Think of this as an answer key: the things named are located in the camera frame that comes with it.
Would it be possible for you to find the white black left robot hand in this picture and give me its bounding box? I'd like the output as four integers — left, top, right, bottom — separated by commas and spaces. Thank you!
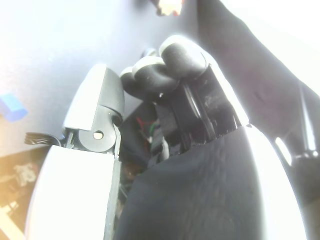
23, 34, 311, 240

